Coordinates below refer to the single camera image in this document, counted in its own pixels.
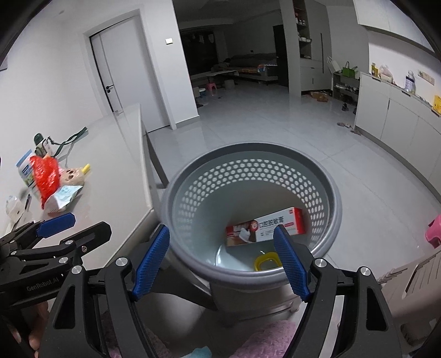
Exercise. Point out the green bag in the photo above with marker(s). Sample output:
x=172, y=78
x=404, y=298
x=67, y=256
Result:
x=348, y=71

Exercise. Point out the black table frame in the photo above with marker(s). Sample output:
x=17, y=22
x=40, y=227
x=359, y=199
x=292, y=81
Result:
x=156, y=158

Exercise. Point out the tall white shelf cabinet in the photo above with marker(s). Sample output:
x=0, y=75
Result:
x=311, y=74

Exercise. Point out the blue white box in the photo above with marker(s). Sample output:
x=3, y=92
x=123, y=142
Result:
x=24, y=168

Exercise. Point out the pink white bag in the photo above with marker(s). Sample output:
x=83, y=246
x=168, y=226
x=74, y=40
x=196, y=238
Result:
x=386, y=73

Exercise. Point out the white bucket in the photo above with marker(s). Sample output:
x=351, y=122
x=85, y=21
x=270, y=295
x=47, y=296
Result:
x=229, y=84

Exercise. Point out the yellow box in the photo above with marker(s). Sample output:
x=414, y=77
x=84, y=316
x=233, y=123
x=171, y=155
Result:
x=374, y=70

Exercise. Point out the white crumpled item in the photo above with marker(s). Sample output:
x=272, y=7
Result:
x=15, y=206

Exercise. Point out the beige face-print toy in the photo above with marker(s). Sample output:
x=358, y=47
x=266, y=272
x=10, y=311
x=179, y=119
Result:
x=70, y=176

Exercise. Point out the pink fuzzy cloth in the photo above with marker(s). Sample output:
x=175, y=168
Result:
x=262, y=340

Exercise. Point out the red plastic bag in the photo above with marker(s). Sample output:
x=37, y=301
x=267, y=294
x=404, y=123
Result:
x=46, y=175

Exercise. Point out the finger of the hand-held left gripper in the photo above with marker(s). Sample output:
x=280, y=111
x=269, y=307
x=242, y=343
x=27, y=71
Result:
x=55, y=223
x=93, y=234

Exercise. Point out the person's left hand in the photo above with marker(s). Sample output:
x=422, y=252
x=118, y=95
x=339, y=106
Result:
x=32, y=339

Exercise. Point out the small pink stool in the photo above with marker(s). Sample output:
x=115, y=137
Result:
x=211, y=87

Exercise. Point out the clear plastic bottle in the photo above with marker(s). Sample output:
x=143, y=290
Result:
x=409, y=82

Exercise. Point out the white tissue packet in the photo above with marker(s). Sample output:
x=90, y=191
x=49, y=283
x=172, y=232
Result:
x=63, y=197

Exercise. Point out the grey perforated plastic basket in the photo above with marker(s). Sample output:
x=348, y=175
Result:
x=241, y=275

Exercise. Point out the red white toothpaste box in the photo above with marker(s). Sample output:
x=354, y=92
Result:
x=258, y=229

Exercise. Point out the white door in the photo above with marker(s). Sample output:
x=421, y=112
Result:
x=137, y=75

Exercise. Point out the bright pink stool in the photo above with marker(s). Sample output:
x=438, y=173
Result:
x=434, y=234

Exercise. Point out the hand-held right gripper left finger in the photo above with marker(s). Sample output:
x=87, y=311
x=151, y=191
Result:
x=151, y=261

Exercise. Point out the dark sofa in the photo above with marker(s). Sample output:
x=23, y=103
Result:
x=248, y=62

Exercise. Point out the yellow foam dart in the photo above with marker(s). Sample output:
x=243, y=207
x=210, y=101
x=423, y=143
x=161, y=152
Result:
x=86, y=168

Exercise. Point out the cardboard piece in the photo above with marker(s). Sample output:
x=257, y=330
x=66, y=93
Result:
x=318, y=96

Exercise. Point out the shoe rack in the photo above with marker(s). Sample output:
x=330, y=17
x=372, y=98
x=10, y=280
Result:
x=344, y=89

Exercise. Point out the low white table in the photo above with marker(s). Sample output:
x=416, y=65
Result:
x=220, y=73

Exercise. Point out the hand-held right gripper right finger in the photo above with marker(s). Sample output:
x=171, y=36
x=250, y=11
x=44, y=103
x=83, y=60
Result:
x=291, y=265

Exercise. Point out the white wall cabinet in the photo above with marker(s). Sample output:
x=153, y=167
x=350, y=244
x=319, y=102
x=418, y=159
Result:
x=389, y=17

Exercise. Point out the beige ribbed box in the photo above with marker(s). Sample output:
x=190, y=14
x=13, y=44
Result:
x=420, y=285

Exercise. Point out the white low cabinet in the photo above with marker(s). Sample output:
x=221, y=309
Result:
x=396, y=120

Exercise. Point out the slipper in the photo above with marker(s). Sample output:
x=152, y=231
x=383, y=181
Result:
x=355, y=131
x=343, y=125

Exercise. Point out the green white packet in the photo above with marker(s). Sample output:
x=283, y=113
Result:
x=43, y=144

